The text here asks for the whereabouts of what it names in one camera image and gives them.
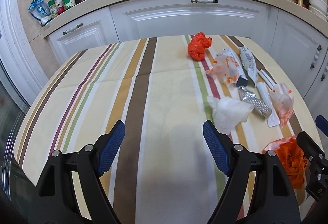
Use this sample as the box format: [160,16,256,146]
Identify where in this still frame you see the drawer handle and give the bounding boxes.
[191,0,219,4]
[63,23,83,35]

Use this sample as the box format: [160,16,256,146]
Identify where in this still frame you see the small orange clear wrapper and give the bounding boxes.
[205,57,232,84]

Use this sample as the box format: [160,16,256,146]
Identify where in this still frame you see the orange plastic bag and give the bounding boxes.
[262,136,309,190]

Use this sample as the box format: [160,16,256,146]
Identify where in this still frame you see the orange white snack packet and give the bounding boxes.
[270,83,294,126]

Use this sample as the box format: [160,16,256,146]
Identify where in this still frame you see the cabinet door handle right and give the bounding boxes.
[320,65,328,81]

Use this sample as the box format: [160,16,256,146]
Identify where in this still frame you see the silver foil wrapper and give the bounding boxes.
[237,86,272,119]

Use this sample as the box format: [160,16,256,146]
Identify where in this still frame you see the white stacked bowls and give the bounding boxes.
[309,0,327,21]

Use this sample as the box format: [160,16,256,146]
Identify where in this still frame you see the striped tablecloth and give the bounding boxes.
[14,35,320,223]

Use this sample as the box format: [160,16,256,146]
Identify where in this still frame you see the blue white snack bag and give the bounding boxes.
[28,0,52,26]

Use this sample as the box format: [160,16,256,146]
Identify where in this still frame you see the red plastic bag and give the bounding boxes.
[187,32,212,61]

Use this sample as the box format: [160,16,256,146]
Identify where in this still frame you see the white paper sleeve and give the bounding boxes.
[256,82,280,128]

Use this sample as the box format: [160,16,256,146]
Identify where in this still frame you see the cabinet door handle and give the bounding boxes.
[320,65,328,81]
[310,44,322,70]

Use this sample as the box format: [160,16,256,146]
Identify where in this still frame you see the drawer handle left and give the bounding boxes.
[63,23,83,35]

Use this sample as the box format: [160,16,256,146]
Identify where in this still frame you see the drawer handle centre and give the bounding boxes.
[191,0,219,4]

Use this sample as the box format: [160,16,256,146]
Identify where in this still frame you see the white printed pouch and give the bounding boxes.
[239,46,258,86]

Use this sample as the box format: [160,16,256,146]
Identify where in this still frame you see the white tissue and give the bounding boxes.
[207,96,254,135]

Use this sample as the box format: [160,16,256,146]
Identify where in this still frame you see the cabinet door handle left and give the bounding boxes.
[310,44,322,70]

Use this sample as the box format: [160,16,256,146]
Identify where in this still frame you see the white chopstick sleeve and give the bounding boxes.
[257,69,276,90]

